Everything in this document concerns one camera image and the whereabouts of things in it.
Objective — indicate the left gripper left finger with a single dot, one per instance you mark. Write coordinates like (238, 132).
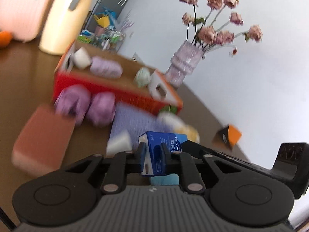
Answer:
(141, 155)

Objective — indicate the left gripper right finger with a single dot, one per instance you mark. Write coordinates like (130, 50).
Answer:
(166, 156)

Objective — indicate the blue tissue pack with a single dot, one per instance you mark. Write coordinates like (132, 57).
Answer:
(155, 159)

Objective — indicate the cyan fluffy sponge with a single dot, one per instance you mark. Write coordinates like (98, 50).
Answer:
(171, 179)

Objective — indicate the white round sponge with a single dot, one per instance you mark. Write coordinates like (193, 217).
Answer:
(119, 143)

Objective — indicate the purple knit pouch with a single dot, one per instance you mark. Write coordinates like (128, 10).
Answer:
(136, 122)

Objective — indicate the yellow white plush toy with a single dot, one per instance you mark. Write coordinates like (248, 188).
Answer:
(178, 126)

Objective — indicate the green soft ball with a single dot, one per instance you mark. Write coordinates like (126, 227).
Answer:
(142, 77)

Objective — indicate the purple satin bow scrunchie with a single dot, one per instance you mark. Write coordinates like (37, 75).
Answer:
(77, 101)

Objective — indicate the lilac fluffy headband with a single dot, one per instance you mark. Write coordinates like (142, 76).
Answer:
(105, 68)

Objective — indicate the red layered sponge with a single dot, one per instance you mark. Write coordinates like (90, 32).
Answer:
(43, 141)

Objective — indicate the red cardboard box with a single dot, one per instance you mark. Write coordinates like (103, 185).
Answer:
(158, 95)

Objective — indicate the orange black tape holder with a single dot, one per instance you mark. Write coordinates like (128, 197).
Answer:
(227, 137)

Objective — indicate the purple textured vase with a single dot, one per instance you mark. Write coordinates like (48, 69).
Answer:
(183, 63)

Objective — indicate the yellow watering can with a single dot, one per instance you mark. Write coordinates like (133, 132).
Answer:
(103, 21)

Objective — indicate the dried pink roses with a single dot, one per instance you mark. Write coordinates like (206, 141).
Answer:
(208, 33)

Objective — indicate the yellow thermos jug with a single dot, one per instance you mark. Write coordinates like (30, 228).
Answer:
(63, 24)

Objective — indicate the orange fruit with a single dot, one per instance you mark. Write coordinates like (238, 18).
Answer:
(5, 39)

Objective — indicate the pink small suitcase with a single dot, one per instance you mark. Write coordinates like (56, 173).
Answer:
(24, 19)

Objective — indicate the white board leaning wall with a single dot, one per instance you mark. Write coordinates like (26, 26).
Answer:
(136, 58)

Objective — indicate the wire storage rack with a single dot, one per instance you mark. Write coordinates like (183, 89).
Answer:
(108, 38)

